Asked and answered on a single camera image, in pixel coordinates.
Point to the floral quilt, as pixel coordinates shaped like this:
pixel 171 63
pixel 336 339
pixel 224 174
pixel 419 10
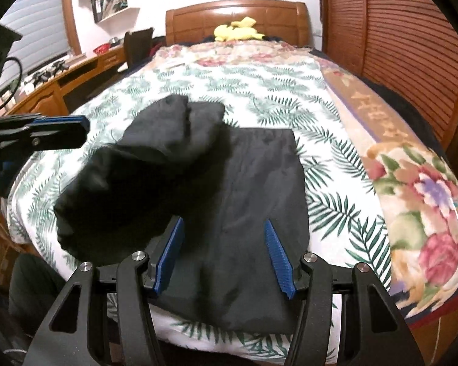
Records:
pixel 417 190

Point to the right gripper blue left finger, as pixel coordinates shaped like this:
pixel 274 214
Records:
pixel 165 254

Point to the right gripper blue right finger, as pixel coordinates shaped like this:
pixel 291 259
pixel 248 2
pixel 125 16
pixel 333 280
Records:
pixel 282 267

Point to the wooden headboard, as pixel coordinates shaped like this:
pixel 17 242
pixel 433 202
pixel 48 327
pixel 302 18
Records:
pixel 287 20

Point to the wooden desk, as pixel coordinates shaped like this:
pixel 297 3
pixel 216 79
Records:
pixel 49 99

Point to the white green leaf-print blanket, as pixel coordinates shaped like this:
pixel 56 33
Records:
pixel 347 224

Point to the yellow plush toy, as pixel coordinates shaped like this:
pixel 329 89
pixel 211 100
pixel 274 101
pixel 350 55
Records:
pixel 238 31

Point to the wooden louvered wardrobe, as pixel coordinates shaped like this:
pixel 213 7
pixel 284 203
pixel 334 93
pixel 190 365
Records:
pixel 408 46

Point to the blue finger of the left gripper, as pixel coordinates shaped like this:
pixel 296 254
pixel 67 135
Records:
pixel 46 136
pixel 60 120

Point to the black jacket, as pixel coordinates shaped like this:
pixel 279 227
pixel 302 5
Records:
pixel 179 158

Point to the dark wooden chair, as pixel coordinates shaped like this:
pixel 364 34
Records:
pixel 137 46

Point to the window blind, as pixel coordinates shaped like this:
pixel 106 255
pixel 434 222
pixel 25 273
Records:
pixel 41 25

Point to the red basket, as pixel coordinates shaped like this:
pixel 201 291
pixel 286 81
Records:
pixel 101 49

